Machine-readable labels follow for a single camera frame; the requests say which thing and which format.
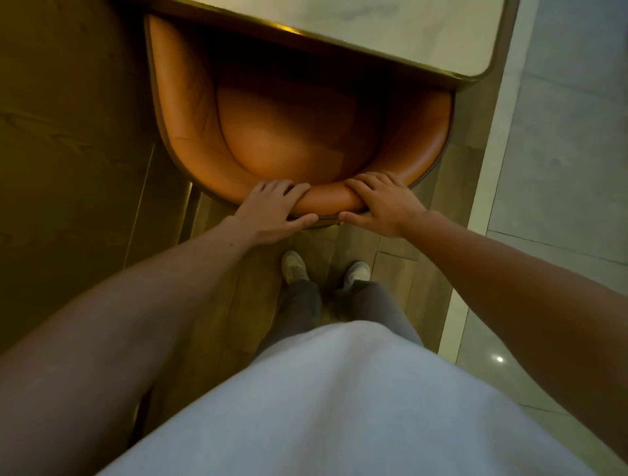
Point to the person's right little finger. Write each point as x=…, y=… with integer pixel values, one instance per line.
x=401, y=182

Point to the person's left hand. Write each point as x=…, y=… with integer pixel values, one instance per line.
x=262, y=218

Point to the light grey shoe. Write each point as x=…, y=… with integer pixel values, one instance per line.
x=294, y=267
x=356, y=274

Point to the marble table with gold edge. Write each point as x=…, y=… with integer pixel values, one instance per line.
x=392, y=29

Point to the orange leather tub chair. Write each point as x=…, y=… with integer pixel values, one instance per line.
x=196, y=122

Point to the grey trousers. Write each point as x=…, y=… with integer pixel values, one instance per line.
x=299, y=306

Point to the person's left thumb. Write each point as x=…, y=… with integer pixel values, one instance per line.
x=300, y=224

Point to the person's right thumb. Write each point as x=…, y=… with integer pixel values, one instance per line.
x=355, y=219

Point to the person's right hand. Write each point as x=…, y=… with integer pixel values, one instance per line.
x=390, y=211

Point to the white shirt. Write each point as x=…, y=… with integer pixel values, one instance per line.
x=343, y=407

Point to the person's right forearm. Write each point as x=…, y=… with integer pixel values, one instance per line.
x=520, y=304

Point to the person's left middle finger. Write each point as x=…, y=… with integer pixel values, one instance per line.
x=283, y=190

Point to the light grey right shoe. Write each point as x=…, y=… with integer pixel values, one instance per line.
x=356, y=274

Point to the person's left forearm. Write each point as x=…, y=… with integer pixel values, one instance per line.
x=122, y=333

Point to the person's right middle finger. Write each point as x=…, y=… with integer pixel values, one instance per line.
x=373, y=183

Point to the person's left little finger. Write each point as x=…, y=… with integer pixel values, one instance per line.
x=257, y=192

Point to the light grey left shoe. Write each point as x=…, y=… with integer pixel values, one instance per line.
x=294, y=267

